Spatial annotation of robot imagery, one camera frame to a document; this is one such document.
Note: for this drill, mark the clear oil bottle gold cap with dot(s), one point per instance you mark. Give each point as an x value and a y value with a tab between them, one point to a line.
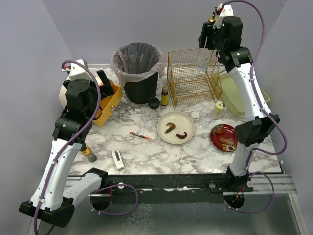
204	57

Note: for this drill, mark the gold wire rack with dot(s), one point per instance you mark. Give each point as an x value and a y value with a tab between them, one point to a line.
188	85

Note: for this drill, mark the cream cylindrical shaker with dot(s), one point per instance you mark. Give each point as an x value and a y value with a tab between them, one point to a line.
218	110

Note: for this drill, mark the meat scraps on red plate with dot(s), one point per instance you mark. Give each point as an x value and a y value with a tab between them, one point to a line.
226	137

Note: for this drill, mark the clear drinking glass left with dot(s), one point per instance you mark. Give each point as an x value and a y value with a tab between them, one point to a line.
149	119

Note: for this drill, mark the brown shrimp piece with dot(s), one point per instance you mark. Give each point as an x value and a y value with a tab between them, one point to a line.
171	127

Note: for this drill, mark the red floral small plate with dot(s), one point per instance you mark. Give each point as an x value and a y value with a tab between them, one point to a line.
215	139

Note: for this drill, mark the clear drinking glass right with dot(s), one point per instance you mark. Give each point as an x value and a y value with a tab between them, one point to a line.
206	116

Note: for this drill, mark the amber spice jar grey lid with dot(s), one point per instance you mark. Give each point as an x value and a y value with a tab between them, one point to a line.
88	153

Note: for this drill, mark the orange yellow drawer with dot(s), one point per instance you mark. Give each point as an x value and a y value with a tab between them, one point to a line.
107	106

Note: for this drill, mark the white rectangular device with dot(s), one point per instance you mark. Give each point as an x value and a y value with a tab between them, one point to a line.
118	160

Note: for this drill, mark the small yellow label bottle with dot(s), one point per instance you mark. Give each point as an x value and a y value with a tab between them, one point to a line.
165	96

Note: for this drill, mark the pink plastic bin liner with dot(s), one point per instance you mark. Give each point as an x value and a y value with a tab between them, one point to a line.
135	62

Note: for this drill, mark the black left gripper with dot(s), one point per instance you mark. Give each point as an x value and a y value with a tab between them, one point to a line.
104	83

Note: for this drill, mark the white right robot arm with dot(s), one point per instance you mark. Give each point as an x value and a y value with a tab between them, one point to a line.
260	121

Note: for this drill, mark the pale green perforated basket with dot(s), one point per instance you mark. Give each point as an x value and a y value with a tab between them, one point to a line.
230	95

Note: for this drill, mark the cream cylindrical drawer box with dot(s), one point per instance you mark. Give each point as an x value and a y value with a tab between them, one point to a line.
104	89

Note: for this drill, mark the red pen tube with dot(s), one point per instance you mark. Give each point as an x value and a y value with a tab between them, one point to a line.
142	136

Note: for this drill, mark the cream round plate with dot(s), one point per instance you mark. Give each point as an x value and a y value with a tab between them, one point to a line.
183	124

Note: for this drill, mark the dark red sausage piece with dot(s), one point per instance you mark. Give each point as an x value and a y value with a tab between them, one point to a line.
182	136

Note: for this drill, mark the black lid glass jar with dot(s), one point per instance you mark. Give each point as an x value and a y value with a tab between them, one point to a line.
154	104

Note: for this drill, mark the clear drinking glass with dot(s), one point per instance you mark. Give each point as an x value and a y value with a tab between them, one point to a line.
149	119
206	116

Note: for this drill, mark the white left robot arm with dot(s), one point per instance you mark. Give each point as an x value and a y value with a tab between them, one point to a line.
51	202

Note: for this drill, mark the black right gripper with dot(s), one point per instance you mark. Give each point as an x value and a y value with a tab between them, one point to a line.
203	37

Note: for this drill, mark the black trash bin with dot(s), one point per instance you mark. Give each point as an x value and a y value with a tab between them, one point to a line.
141	92

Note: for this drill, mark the black mounting rail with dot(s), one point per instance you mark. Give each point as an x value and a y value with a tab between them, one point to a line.
171	188

